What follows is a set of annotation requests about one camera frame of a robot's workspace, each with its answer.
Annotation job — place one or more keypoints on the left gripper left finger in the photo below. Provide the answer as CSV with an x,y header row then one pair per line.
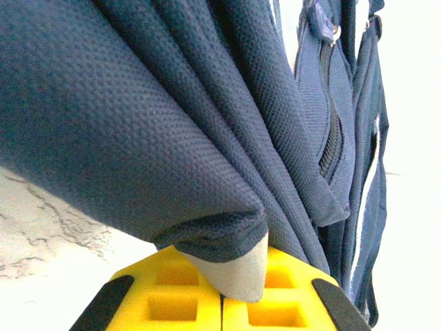
x,y
138,303

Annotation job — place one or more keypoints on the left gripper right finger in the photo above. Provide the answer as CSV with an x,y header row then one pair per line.
x,y
296,303

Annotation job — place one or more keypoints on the navy blue backpack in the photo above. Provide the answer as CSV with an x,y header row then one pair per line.
x,y
138,103

